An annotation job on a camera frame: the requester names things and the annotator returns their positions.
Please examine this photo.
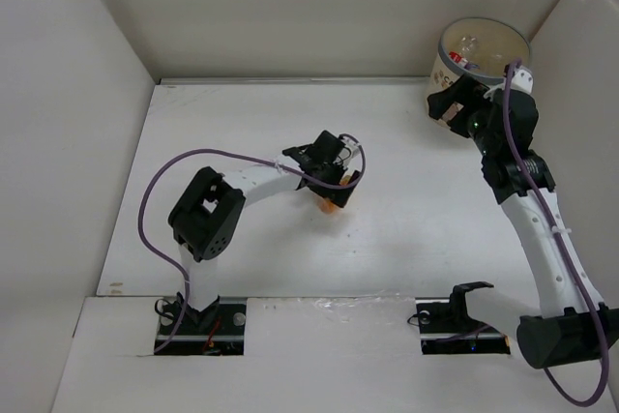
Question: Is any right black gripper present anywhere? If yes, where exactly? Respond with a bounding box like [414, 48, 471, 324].
[427, 73, 497, 157]

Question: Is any clear bottle red label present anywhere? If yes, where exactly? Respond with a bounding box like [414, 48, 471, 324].
[449, 50, 470, 70]

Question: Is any large clear plastic bottle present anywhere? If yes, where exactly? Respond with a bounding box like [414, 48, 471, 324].
[456, 35, 503, 74]

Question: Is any orange bottle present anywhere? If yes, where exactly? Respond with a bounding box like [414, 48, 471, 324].
[316, 172, 356, 214]

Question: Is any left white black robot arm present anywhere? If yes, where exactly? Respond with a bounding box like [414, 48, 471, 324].
[168, 131, 366, 333]

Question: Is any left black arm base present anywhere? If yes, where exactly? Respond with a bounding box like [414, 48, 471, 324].
[154, 298, 247, 357]

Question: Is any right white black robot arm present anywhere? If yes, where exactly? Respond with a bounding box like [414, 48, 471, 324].
[427, 75, 618, 369]

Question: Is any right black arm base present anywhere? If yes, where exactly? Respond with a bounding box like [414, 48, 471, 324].
[407, 298, 511, 356]

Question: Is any cream capybara bin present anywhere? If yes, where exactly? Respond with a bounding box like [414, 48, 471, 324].
[426, 16, 533, 128]

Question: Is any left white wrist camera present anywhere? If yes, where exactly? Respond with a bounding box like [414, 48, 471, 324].
[339, 133, 361, 162]

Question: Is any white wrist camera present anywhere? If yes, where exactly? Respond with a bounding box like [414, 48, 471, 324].
[484, 60, 533, 100]
[339, 133, 361, 162]

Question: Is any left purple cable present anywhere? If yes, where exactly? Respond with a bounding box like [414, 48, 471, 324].
[138, 132, 368, 354]

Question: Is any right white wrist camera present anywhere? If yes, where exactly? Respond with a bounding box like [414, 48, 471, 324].
[484, 60, 533, 100]

